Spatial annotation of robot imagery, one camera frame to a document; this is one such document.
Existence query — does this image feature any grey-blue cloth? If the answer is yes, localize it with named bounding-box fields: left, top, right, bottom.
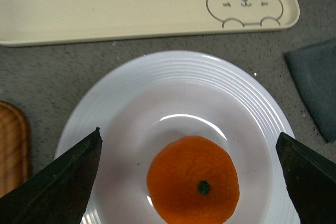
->
left=284, top=39, right=335, bottom=143

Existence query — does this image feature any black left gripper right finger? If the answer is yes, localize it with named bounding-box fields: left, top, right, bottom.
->
left=276, top=132, right=335, bottom=223

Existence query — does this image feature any white ridged plate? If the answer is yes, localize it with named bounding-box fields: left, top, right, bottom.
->
left=56, top=51, right=300, bottom=223

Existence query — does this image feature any wooden serving tray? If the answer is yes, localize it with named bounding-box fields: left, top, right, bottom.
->
left=1, top=101, right=32, bottom=197

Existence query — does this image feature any cream bear tray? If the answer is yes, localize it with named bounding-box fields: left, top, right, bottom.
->
left=1, top=0, right=300, bottom=47

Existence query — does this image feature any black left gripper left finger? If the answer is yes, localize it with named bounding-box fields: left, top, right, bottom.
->
left=1, top=128, right=102, bottom=223

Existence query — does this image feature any orange mandarin fruit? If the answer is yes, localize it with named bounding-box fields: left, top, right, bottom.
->
left=146, top=136, right=240, bottom=223

